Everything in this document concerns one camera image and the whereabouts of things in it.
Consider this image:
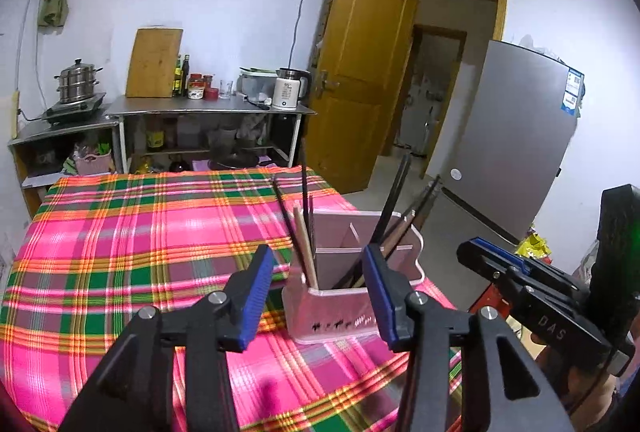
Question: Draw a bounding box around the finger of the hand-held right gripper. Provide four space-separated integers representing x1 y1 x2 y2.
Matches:
471 237 592 299
456 242 532 309

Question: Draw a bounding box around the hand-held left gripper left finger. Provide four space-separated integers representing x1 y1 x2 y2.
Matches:
57 243 276 432

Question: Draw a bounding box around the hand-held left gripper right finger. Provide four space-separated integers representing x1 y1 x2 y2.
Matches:
362 243 576 432

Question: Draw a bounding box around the pink utensil holder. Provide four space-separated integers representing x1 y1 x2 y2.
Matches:
281 210 426 345

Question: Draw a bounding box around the person's right hand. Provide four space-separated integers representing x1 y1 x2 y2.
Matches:
530 334 618 419

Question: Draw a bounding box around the yellow snack packet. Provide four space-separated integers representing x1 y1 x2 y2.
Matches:
516 233 552 263

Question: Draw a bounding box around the silver refrigerator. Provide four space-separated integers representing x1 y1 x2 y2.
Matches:
425 40 587 246

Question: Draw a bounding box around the pink plaid tablecloth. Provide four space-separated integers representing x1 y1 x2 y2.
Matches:
0 166 463 432

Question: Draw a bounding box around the long steel counter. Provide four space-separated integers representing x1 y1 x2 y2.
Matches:
106 92 319 175

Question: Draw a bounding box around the yellow bottle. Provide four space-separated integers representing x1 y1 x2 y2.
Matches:
145 118 166 151

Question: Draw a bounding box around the white electric kettle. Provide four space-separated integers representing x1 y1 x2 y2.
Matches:
271 67 313 113

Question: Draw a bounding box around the clear plastic storage box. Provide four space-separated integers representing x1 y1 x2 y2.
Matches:
237 67 279 105

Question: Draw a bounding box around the pink plastic basket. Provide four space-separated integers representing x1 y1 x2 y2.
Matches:
73 151 113 176

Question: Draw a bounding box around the red lid jar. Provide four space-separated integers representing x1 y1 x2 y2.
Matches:
187 72 207 100

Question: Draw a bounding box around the dark oil bottle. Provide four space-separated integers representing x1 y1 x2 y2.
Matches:
172 54 192 97

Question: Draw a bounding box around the yellow wooden door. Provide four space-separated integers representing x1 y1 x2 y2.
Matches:
304 0 420 196

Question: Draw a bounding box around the wooden cutting board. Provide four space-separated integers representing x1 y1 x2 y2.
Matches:
124 27 184 99

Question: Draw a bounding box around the small steel counter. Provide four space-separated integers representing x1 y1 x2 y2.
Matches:
7 119 122 217

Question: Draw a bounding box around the induction cooker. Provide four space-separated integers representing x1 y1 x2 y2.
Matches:
41 92 108 129

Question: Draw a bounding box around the steel steamer pot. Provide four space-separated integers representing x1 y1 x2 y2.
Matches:
54 58 104 104

